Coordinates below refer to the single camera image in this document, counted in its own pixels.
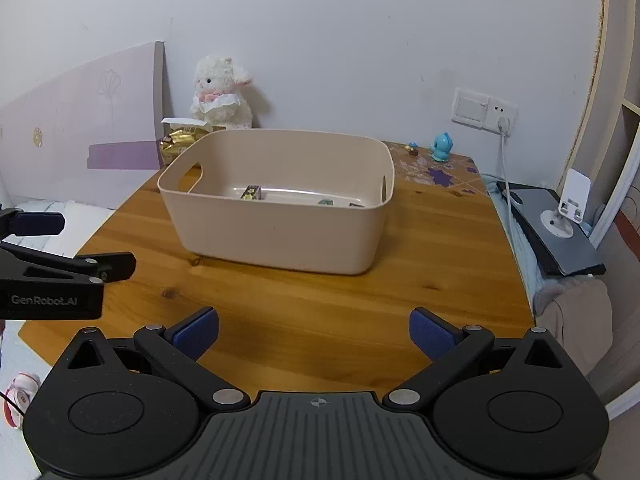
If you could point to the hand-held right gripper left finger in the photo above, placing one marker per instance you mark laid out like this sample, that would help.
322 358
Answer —
195 332

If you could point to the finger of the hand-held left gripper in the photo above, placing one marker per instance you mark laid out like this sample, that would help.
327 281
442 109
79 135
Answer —
40 223
110 264

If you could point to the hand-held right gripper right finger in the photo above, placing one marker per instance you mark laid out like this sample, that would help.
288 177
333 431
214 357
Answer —
430 332

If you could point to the beige plastic storage bin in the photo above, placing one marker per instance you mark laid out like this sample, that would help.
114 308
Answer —
280 240

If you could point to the black box with yellow stars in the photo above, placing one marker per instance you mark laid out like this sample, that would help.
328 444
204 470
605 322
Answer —
252 193

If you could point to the light blue bed sheet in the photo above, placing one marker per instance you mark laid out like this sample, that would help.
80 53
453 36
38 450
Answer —
90 225

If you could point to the pink white slipper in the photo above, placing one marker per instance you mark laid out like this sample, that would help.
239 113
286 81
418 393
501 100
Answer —
22 395

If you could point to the pink purple headboard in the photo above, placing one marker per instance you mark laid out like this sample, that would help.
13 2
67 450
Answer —
75 125

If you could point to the gold tissue pack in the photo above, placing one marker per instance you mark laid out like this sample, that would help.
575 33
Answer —
177 142

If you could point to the beige cloth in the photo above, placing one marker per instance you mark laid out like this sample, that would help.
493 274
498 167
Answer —
575 330

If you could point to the purple floral mat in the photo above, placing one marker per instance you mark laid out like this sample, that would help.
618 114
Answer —
440 175

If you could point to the grey laptop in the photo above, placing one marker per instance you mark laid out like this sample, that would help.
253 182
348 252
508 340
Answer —
570 252

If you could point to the small dark toy figure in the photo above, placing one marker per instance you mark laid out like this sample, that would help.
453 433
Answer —
412 149

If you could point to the blue toy figure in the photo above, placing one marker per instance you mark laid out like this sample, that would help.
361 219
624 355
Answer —
442 147

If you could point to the white phone stand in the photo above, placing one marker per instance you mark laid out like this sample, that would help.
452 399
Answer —
575 195

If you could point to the white plush sheep toy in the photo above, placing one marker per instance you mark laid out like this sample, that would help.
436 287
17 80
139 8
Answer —
220 95

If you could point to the white wall switch socket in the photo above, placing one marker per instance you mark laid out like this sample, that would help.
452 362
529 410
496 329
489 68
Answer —
480 110

